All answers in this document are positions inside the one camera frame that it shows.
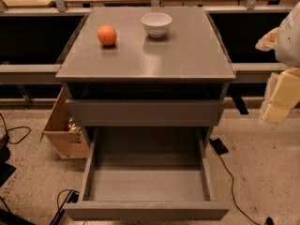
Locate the grey drawer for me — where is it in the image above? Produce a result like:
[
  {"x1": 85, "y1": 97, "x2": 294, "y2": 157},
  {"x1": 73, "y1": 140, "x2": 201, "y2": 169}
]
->
[
  {"x1": 65, "y1": 127, "x2": 229, "y2": 221},
  {"x1": 66, "y1": 99, "x2": 225, "y2": 127}
]

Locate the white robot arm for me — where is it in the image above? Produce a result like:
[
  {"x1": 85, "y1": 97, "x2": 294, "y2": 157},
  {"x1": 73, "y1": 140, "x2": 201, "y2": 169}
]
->
[{"x1": 255, "y1": 2, "x2": 300, "y2": 128}]

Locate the grey top drawer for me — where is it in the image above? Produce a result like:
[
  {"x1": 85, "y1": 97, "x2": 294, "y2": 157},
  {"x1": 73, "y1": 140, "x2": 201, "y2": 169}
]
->
[{"x1": 66, "y1": 99, "x2": 225, "y2": 127}]

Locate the white bowl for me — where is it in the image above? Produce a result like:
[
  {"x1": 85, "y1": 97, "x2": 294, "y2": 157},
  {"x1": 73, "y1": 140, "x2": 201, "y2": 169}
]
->
[{"x1": 142, "y1": 12, "x2": 173, "y2": 38}]

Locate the orange fruit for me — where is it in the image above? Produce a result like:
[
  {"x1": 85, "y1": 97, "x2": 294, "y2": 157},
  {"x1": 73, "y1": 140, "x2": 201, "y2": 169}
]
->
[{"x1": 97, "y1": 25, "x2": 117, "y2": 46}]

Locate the cardboard box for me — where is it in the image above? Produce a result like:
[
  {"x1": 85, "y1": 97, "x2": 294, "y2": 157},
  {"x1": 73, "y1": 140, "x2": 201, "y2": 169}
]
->
[{"x1": 42, "y1": 88, "x2": 89, "y2": 158}]

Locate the black equipment left edge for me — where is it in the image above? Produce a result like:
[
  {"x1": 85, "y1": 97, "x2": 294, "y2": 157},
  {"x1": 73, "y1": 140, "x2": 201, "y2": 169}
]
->
[{"x1": 0, "y1": 135, "x2": 35, "y2": 225}]

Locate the black stand with cable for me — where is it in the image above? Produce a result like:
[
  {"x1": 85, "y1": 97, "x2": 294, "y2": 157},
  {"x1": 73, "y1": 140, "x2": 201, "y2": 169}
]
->
[{"x1": 50, "y1": 189, "x2": 79, "y2": 225}]

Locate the black cable left floor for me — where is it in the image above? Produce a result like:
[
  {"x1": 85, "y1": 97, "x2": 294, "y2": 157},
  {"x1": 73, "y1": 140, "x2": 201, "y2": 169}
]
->
[{"x1": 0, "y1": 112, "x2": 32, "y2": 145}]

